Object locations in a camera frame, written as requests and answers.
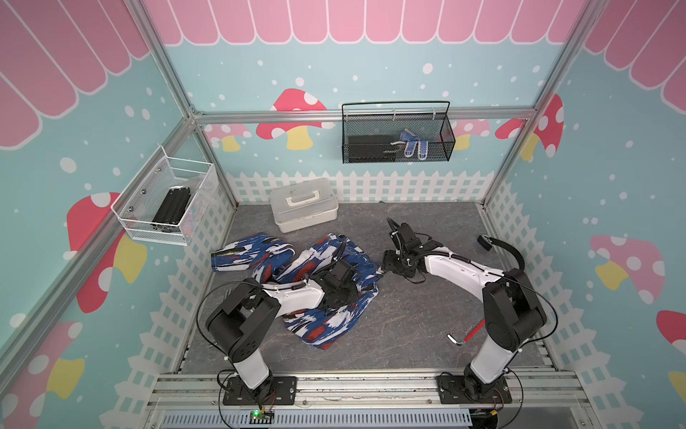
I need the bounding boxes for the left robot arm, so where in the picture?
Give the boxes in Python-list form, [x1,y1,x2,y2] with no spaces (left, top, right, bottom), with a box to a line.
[205,260,360,399]

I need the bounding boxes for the blue white gloves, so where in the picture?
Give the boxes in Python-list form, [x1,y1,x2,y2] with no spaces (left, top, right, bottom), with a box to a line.
[391,129,429,161]

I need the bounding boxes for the blue white red patterned trousers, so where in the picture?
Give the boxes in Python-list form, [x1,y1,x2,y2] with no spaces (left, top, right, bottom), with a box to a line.
[211,232,383,350]

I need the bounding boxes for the black wire wall basket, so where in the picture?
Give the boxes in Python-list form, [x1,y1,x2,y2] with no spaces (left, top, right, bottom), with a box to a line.
[340,100,456,164]

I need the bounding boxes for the white slotted cable duct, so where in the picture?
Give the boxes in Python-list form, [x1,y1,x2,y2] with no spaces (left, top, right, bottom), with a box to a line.
[159,409,474,428]

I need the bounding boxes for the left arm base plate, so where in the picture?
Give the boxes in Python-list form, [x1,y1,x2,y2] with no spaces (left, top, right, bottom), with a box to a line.
[222,375,298,407]

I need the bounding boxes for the black case in white basket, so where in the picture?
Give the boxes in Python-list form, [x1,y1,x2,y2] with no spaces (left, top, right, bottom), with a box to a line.
[152,187,191,232]

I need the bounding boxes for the white wire wall basket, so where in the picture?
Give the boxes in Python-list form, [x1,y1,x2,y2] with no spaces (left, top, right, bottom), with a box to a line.
[111,147,219,246]

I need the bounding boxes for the white plastic storage box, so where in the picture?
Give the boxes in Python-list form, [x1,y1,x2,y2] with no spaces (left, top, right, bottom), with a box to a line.
[270,178,339,233]

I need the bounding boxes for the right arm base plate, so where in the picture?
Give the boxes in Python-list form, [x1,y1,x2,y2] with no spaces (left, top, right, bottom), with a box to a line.
[435,372,513,407]

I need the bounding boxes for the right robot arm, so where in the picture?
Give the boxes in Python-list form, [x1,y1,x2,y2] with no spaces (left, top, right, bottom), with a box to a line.
[382,218,548,399]

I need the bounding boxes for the black box in black basket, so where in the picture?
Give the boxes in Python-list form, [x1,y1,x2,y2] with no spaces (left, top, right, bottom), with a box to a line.
[345,135,399,164]

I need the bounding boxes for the small green circuit board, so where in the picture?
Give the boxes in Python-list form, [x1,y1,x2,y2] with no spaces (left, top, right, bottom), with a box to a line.
[248,410,275,425]

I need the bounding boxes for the red handled hex key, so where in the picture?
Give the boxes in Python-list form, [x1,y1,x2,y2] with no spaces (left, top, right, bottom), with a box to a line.
[447,320,485,347]

